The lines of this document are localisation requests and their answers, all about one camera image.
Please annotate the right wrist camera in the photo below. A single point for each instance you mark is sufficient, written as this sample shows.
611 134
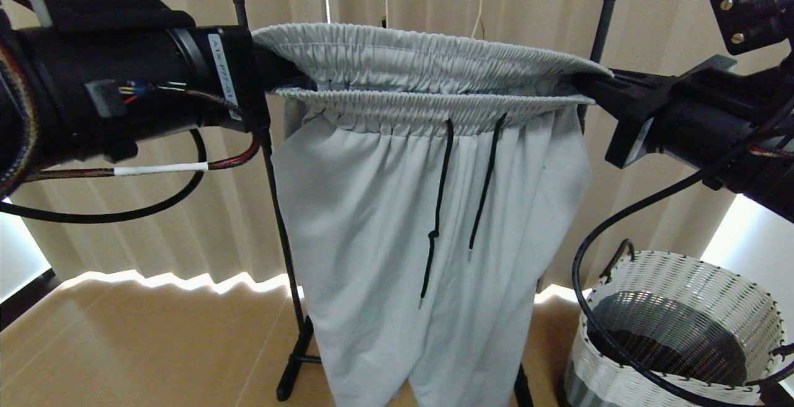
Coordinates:
750 10

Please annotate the pale grey shorts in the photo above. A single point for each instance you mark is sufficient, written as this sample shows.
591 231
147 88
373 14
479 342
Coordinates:
384 239

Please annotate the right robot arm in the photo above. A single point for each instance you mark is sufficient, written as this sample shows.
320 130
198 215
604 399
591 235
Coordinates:
772 190

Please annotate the beige curtain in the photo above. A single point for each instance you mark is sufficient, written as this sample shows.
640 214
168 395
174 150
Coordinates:
124 233

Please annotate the white laundry basket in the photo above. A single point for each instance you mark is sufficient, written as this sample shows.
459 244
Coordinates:
682 277

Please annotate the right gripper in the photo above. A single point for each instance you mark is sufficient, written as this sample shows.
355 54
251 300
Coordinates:
713 121

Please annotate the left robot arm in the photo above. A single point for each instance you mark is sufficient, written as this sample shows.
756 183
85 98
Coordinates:
15 115

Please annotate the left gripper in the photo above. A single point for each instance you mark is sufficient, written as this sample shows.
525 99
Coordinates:
155 78

